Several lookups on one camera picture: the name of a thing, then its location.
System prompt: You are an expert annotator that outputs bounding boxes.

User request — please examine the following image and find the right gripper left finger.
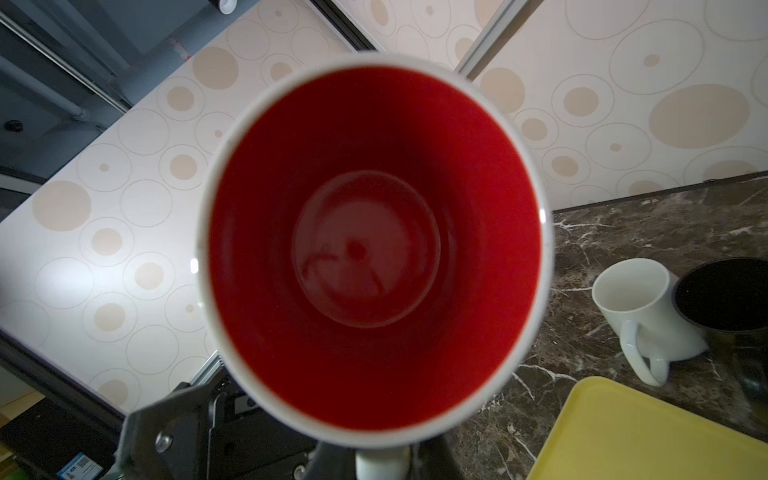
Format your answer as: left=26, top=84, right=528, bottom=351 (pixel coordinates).
left=302, top=442, right=357, bottom=480

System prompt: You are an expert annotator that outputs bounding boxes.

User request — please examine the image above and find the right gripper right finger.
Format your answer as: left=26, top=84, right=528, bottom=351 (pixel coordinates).
left=410, top=435, right=465, bottom=480

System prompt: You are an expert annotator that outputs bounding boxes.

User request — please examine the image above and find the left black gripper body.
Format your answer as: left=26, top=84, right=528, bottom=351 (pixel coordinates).
left=115, top=365, right=317, bottom=479

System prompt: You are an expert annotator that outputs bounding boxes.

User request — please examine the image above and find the cream white mug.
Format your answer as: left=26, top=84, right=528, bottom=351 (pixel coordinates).
left=197, top=52, right=554, bottom=479

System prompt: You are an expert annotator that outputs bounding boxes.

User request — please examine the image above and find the black mug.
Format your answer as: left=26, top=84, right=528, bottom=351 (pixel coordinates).
left=672, top=257, right=767, bottom=419

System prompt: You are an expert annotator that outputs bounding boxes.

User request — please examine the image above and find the yellow plastic tray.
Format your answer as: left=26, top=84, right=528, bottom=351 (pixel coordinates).
left=529, top=377, right=767, bottom=479

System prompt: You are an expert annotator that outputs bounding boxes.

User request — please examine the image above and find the left slanted aluminium rail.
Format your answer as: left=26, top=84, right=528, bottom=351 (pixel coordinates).
left=189, top=351, right=224, bottom=386

